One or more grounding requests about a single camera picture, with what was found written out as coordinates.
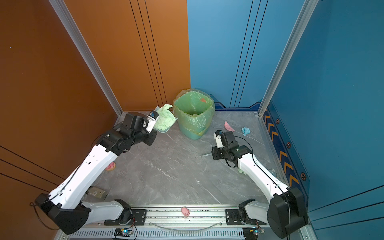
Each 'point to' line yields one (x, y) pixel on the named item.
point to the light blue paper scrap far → (245, 130)
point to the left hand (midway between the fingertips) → (154, 128)
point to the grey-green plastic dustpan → (156, 108)
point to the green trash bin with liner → (194, 109)
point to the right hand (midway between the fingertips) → (212, 151)
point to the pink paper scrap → (228, 127)
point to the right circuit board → (251, 233)
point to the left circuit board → (125, 232)
